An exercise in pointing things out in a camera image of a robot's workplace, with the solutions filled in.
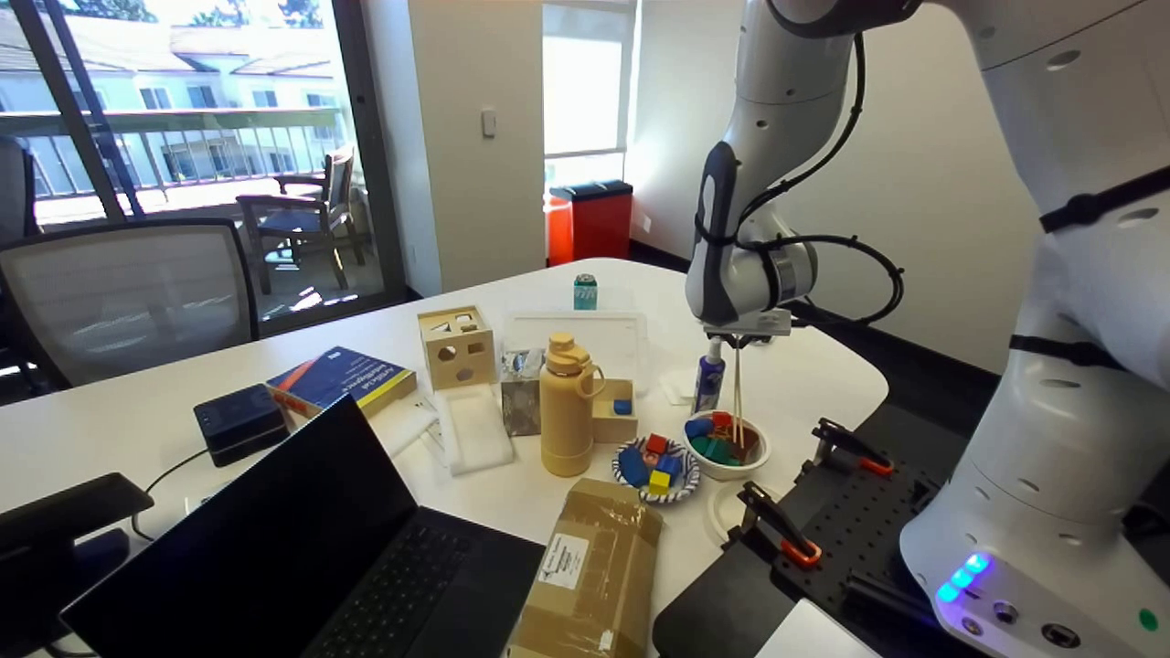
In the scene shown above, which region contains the grey mesh office chair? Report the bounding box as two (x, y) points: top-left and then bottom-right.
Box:
(0, 217), (259, 405)

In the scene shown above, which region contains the blue book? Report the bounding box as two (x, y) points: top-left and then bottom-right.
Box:
(268, 345), (420, 423)

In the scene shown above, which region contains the black orange clamp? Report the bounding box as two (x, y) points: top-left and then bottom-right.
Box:
(813, 418), (899, 484)
(734, 480), (825, 574)

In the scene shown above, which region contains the thin black power cable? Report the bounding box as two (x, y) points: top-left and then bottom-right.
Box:
(123, 446), (211, 540)

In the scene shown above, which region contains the white bowl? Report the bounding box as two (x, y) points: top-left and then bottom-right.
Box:
(675, 411), (775, 484)

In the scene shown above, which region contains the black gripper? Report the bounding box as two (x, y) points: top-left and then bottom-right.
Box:
(706, 325), (771, 373)

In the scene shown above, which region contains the black open laptop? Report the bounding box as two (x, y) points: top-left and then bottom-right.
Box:
(58, 394), (548, 658)

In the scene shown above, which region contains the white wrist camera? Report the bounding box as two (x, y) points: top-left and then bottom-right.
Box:
(721, 307), (796, 345)

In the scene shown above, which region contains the tan water bottle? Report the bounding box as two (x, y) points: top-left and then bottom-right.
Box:
(537, 333), (607, 484)

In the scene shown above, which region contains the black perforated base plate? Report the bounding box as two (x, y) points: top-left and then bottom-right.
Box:
(652, 399), (979, 658)

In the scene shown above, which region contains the brown cardboard package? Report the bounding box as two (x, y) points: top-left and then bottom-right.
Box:
(504, 475), (669, 658)

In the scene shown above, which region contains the white round lid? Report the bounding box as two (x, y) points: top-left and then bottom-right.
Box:
(701, 484), (750, 547)

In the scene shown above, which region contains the dark outdoor chair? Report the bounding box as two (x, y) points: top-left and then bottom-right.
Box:
(236, 150), (370, 302)

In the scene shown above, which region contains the small wooden tray box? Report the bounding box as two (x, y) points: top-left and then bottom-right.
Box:
(588, 377), (639, 449)

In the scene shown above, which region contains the red bin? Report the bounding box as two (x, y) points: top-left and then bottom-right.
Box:
(567, 178), (636, 265)

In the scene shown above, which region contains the flat clear plastic container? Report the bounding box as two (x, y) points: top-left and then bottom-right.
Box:
(435, 383), (521, 480)

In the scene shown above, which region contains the wooden shape sorter box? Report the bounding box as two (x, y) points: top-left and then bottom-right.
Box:
(412, 302), (500, 394)

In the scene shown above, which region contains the small blue spray bottle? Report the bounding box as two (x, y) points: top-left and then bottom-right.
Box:
(690, 345), (727, 412)

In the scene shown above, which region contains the black tablet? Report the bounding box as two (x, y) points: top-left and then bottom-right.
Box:
(0, 472), (158, 658)

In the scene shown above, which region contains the colourful bowl of toys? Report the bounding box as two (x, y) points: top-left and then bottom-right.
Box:
(611, 435), (706, 508)

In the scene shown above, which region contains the black square box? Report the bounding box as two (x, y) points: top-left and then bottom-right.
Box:
(189, 382), (294, 472)

